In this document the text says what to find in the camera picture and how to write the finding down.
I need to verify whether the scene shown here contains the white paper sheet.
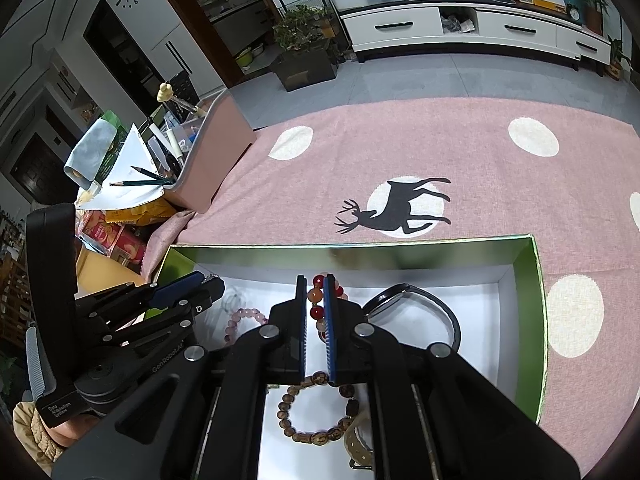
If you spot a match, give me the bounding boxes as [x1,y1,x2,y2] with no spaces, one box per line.
[75,124,167,211]

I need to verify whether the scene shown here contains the pink dotted tablecloth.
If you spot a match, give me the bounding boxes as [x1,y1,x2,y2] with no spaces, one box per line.
[140,97,640,461]

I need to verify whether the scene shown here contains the light blue cloth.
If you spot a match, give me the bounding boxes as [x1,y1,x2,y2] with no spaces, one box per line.
[64,119,119,184]

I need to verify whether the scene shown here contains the brown wooden bead bracelet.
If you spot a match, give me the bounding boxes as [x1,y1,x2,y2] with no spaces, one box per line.
[277,370,361,447]

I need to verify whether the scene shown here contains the green cardboard box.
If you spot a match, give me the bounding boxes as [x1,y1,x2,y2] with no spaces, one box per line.
[152,232,549,480]

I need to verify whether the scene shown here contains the bunch of pens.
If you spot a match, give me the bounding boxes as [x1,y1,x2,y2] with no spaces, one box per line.
[145,105,202,181]

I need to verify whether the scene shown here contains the person's left forearm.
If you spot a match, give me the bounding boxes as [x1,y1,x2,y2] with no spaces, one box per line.
[12,402,65,463]

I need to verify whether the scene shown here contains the red orange bead bracelet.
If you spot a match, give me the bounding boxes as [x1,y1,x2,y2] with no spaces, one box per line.
[307,272,348,346]

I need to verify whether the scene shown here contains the person's left hand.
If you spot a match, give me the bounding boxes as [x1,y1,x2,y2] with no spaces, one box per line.
[50,410,108,448]

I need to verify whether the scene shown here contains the plants in black planter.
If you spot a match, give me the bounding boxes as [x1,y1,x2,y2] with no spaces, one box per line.
[272,5,342,92]

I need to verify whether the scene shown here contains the tall potted plant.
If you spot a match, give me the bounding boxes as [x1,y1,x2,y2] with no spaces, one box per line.
[575,0,609,36]

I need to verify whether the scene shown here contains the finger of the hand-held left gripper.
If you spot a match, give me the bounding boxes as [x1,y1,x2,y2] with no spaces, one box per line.
[102,277,227,348]
[75,271,206,321]

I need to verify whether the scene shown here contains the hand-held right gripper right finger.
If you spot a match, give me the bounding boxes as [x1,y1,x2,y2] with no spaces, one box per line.
[322,272,581,480]

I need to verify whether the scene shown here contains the pink pen holder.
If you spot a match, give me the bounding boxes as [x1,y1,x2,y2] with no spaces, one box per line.
[162,92,257,215]

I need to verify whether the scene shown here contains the cream wrist watch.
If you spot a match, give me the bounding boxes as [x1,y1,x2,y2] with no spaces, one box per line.
[344,412,376,471]

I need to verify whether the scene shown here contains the pink bead bracelet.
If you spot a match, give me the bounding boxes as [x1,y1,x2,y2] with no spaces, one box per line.
[224,307,271,347]

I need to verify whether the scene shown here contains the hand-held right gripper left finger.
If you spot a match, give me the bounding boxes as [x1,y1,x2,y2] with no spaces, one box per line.
[50,275,308,480]

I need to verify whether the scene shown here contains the black wrist watch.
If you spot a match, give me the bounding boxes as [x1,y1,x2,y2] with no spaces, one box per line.
[362,283,462,356]

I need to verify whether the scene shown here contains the yellow snack packet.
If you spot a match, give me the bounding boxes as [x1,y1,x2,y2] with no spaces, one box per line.
[102,197,179,227]

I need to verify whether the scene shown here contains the white refrigerator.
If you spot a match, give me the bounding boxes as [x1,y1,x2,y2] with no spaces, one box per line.
[150,25,227,107]

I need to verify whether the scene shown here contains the red snack packet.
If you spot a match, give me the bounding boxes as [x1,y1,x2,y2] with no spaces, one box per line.
[81,211,149,267]

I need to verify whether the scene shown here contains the white tv cabinet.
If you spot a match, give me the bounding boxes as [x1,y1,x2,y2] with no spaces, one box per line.
[340,0,614,74]

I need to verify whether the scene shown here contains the small potted plant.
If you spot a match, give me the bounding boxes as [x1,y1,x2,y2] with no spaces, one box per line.
[607,37,632,81]

